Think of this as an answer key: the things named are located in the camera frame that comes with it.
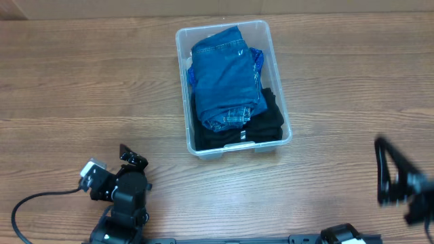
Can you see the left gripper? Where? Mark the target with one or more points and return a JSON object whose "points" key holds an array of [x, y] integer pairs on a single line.
{"points": [[131, 156]]}

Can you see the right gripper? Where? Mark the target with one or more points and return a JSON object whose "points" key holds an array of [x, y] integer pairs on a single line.
{"points": [[406, 166]]}

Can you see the blue denim jeans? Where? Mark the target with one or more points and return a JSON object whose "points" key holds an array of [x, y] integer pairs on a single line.
{"points": [[227, 83]]}

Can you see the black garment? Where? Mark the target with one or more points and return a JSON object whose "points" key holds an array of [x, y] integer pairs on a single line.
{"points": [[264, 127]]}

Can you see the blue sparkly garment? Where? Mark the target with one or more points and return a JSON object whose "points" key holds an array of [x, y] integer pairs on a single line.
{"points": [[258, 58]]}

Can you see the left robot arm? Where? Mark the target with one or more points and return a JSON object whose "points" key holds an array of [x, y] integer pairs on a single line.
{"points": [[126, 190]]}

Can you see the clear plastic storage bin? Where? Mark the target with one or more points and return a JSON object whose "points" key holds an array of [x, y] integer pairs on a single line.
{"points": [[256, 33]]}

